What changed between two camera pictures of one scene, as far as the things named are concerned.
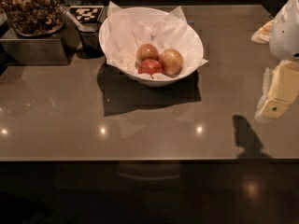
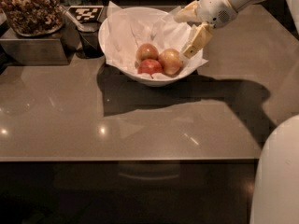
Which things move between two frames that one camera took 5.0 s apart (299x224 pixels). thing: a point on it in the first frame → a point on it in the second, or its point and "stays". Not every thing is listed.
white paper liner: [127, 30] stays
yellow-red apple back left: [146, 51] stays
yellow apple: [171, 61] stays
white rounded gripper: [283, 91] → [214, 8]
